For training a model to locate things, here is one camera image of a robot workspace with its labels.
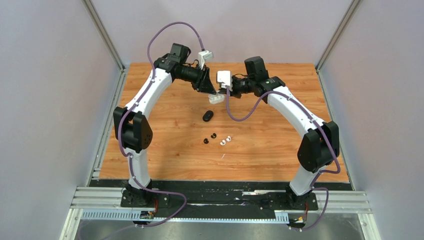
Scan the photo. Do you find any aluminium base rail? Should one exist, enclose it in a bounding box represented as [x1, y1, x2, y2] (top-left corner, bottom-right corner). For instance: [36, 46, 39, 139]
[70, 187, 372, 214]

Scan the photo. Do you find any white earbud charging case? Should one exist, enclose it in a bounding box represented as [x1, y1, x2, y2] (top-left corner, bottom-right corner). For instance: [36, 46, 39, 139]
[208, 94, 226, 105]

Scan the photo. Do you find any black earbud charging case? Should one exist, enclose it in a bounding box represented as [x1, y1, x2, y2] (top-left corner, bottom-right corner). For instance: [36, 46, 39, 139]
[202, 110, 214, 122]

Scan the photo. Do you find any white slotted cable duct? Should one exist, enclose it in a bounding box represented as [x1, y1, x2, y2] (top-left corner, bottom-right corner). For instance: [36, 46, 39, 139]
[80, 210, 290, 224]

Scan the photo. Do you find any left aluminium frame post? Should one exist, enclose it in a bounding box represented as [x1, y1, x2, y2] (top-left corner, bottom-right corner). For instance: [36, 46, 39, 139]
[82, 0, 126, 72]

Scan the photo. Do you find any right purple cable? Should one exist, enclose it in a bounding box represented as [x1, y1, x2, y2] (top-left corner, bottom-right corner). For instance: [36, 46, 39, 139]
[225, 86, 341, 232]

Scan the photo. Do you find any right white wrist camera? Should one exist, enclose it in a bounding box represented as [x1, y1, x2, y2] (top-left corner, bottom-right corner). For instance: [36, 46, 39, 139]
[216, 70, 233, 91]

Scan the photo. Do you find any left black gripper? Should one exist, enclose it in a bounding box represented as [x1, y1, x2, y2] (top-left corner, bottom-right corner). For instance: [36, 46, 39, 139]
[176, 63, 217, 96]

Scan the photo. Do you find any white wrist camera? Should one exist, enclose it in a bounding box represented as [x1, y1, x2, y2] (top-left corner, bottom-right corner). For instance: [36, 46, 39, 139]
[197, 50, 214, 70]
[216, 70, 233, 91]

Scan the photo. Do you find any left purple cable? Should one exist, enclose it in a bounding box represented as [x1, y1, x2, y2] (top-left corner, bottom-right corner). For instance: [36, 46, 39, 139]
[117, 21, 205, 228]

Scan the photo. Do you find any purple cable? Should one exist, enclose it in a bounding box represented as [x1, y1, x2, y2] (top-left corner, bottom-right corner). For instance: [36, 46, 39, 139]
[225, 86, 341, 232]
[117, 21, 205, 228]

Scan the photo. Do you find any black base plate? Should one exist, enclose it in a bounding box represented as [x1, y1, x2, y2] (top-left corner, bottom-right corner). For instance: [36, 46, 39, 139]
[88, 179, 354, 220]

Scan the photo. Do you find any aluminium frame post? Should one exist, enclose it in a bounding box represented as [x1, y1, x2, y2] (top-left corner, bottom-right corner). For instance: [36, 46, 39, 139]
[82, 0, 126, 72]
[315, 0, 363, 73]

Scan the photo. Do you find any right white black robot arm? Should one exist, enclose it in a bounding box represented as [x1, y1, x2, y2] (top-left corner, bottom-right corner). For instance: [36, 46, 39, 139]
[216, 56, 341, 209]

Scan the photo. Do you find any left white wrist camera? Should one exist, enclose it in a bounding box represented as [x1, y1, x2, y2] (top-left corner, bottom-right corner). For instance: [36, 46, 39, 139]
[197, 50, 214, 70]

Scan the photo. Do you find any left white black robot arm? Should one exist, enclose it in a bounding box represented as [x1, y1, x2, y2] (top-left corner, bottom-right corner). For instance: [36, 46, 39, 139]
[113, 43, 216, 207]

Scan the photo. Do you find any right aluminium frame post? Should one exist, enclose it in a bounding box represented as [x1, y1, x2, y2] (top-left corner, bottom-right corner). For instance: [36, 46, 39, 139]
[315, 0, 363, 73]

